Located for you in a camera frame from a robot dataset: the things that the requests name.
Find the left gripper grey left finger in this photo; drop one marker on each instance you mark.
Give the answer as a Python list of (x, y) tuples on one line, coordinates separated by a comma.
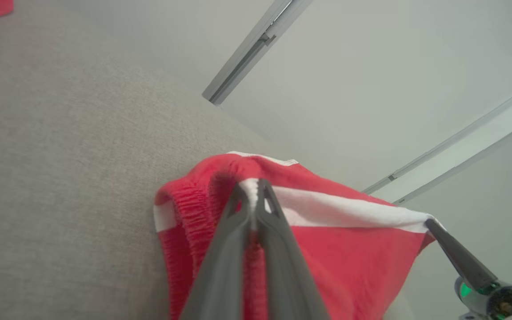
[(220, 275)]

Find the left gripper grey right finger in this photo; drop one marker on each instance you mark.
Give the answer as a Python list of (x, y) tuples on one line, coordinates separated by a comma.
[(287, 284)]

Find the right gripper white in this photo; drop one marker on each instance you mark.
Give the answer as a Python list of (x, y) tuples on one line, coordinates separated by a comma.
[(491, 302)]

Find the red shorts wide white stripe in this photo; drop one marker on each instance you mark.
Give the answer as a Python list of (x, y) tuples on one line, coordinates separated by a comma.
[(349, 266)]

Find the grey fabric sofa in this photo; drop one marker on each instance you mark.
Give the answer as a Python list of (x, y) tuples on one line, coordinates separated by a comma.
[(60, 178)]

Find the aluminium wall rail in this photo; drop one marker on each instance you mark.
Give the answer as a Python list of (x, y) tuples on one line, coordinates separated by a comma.
[(460, 146)]

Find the aluminium wall profile post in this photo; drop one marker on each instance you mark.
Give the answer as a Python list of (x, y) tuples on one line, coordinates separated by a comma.
[(245, 58)]

